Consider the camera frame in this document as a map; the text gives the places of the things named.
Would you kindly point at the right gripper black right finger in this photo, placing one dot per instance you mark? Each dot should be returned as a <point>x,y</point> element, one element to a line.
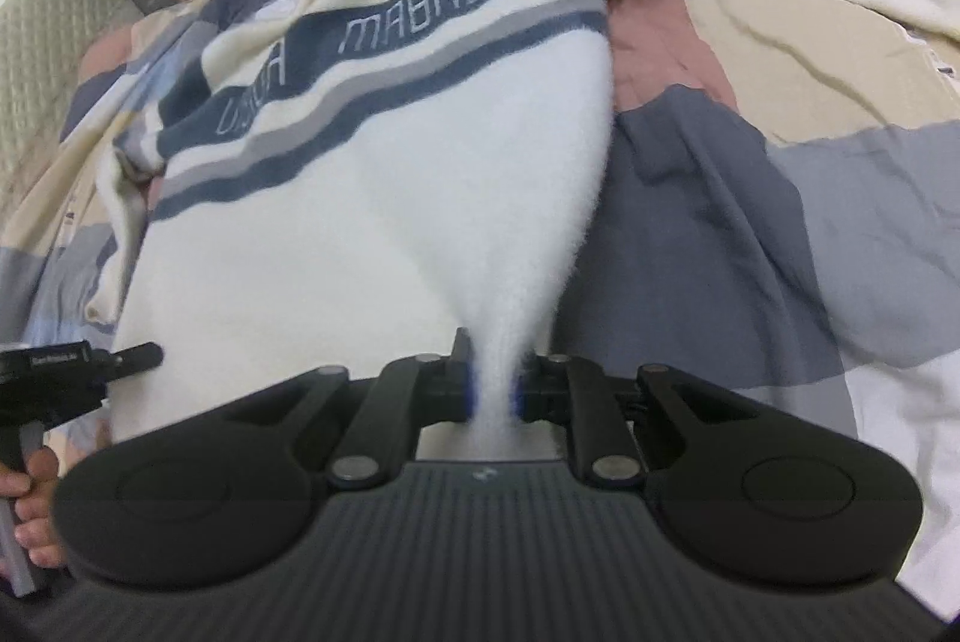
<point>576,395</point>

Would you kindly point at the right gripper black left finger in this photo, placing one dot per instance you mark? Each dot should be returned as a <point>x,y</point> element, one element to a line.
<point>410,394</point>

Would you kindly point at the white blue striped fleece sweater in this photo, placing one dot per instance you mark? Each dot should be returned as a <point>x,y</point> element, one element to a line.
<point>350,181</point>

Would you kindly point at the person's left hand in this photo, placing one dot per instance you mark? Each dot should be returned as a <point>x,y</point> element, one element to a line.
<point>32,493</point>

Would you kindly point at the colourful patchwork quilt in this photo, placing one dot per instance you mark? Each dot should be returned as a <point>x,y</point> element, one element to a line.
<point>778,213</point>

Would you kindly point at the beige quilted headboard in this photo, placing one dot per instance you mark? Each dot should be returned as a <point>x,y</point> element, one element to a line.
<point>43,45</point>

